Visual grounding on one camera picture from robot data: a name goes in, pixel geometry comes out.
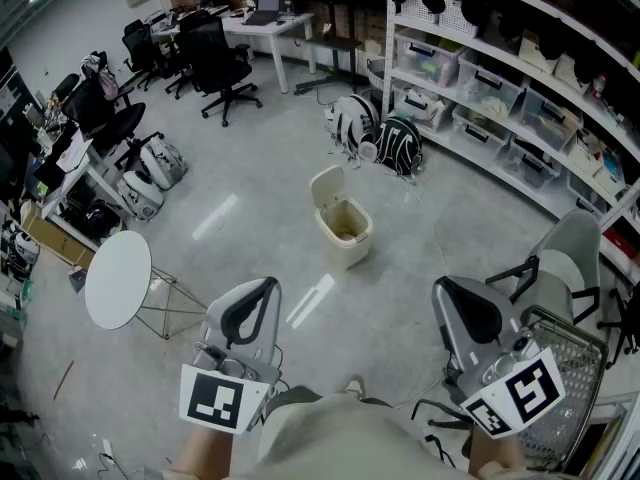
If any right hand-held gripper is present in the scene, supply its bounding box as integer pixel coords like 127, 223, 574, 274
432, 275, 567, 440

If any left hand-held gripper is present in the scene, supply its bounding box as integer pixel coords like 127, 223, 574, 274
178, 276, 285, 437

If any cream trash bin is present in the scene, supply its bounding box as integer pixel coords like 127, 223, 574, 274
314, 196, 375, 270

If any white plastic bin lid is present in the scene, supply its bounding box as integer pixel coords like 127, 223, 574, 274
309, 165, 347, 215

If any person's left forearm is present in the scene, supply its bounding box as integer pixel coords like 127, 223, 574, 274
167, 423, 241, 480

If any person's right forearm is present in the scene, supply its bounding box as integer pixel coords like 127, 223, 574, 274
467, 428, 529, 480

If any metal mesh chair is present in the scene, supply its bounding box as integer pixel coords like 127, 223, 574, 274
513, 304, 611, 472

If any grey armchair with black arms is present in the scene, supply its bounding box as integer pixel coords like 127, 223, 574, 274
484, 209, 604, 327

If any white round side table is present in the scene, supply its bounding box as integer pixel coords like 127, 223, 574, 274
83, 230, 209, 341

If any black office chair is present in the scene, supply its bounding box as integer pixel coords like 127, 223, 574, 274
163, 9, 212, 100
178, 15, 264, 129
596, 285, 640, 370
51, 71, 164, 170
121, 17, 172, 93

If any person's light shirt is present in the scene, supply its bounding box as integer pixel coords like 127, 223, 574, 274
257, 386, 481, 480

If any red box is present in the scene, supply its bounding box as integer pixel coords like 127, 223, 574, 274
601, 227, 640, 260

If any white domed backpack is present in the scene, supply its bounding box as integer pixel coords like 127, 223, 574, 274
116, 169, 166, 222

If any black helmet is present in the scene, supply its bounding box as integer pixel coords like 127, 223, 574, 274
83, 201, 124, 242

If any grey backpack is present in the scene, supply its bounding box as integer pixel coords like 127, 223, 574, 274
139, 137, 189, 190

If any red stick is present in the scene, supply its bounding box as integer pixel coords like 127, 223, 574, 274
53, 359, 76, 401

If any large brown cardboard box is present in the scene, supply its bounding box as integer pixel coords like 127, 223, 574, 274
21, 202, 97, 270

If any cluttered white desk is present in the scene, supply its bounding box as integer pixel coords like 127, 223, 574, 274
28, 126, 127, 220

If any row of clear storage bins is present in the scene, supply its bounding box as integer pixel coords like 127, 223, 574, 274
393, 27, 626, 219

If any white paper sheet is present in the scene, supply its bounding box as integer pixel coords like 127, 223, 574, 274
56, 130, 95, 172

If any small cardboard box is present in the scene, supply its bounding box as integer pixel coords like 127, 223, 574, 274
517, 30, 557, 75
553, 52, 592, 95

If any pink bag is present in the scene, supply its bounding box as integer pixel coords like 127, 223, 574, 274
96, 66, 120, 101

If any white shelving unit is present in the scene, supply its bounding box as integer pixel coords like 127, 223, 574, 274
382, 0, 640, 292

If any black television stand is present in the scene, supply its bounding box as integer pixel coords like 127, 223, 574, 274
293, 1, 370, 97

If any white perforated basket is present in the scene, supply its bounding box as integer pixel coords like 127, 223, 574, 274
399, 0, 442, 25
438, 0, 482, 39

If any row of black hanging bags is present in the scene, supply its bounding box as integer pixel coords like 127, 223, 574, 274
386, 0, 611, 87

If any open laptop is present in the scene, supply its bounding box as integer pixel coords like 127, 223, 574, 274
241, 0, 282, 26

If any white floor cable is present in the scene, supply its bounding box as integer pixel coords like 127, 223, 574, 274
398, 175, 452, 278

